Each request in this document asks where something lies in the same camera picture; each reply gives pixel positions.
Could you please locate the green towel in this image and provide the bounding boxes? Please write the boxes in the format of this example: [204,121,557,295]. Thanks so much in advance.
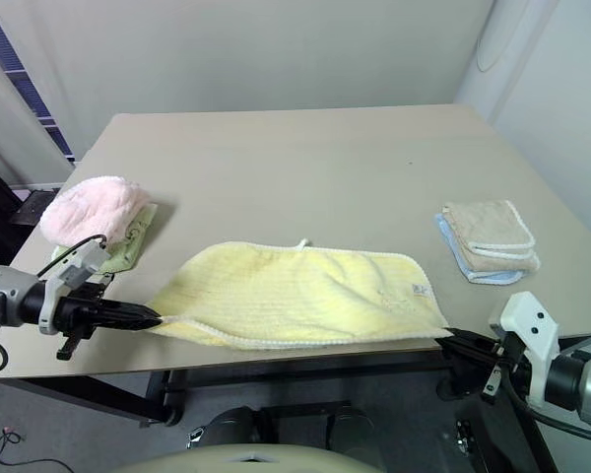
[51,202,161,275]

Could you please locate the blue striped window panel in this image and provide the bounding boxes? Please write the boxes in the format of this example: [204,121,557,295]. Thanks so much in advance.
[0,0,78,165]

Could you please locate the dark rounded shape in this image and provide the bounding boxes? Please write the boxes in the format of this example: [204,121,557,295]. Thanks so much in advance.
[187,405,278,450]
[323,403,388,467]

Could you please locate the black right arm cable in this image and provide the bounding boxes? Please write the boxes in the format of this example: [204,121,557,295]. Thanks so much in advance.
[496,372,591,442]

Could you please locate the light blue folded towel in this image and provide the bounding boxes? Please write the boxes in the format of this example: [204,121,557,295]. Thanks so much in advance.
[433,212,526,288]

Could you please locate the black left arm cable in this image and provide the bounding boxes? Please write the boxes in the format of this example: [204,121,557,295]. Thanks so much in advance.
[0,235,108,374]

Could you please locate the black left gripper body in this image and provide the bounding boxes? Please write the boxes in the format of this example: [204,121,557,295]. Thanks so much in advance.
[55,273,115,362]

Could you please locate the black floor cable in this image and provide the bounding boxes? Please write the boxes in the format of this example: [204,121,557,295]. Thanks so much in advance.
[0,418,71,473]

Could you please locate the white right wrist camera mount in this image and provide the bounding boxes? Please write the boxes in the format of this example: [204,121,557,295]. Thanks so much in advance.
[489,291,563,411]

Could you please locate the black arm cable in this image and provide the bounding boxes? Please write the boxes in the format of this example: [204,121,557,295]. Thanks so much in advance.
[496,372,591,442]
[0,235,108,374]

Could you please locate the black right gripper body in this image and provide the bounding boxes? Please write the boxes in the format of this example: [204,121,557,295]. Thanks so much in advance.
[480,332,532,400]

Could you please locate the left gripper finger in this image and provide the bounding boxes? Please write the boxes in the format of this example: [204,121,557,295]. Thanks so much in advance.
[100,301,162,319]
[100,314,164,332]

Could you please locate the black table frame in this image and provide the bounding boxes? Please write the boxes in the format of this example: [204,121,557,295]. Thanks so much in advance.
[0,339,580,473]

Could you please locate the beige folded towel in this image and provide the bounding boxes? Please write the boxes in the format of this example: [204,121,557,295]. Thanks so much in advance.
[441,199,543,274]

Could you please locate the pink fluffy towel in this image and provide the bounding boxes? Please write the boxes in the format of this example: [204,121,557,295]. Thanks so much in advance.
[38,177,160,248]

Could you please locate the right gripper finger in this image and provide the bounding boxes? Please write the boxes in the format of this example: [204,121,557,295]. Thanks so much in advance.
[438,335,500,369]
[444,326,504,354]

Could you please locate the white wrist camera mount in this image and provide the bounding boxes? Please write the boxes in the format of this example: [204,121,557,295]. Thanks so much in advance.
[489,291,563,411]
[37,239,113,337]

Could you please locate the yellow towel with white trim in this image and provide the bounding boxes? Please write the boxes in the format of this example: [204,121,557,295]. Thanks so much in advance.
[147,237,452,352]

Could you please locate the white wall cable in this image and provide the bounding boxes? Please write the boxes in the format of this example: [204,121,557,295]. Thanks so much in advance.
[474,0,524,75]

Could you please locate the beige rounded robot torso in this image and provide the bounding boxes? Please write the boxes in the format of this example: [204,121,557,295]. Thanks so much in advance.
[109,441,376,473]

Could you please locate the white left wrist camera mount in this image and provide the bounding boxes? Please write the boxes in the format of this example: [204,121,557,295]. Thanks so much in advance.
[37,239,113,337]

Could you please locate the black equipment case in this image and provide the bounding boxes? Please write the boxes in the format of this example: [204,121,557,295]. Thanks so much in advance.
[0,161,63,270]

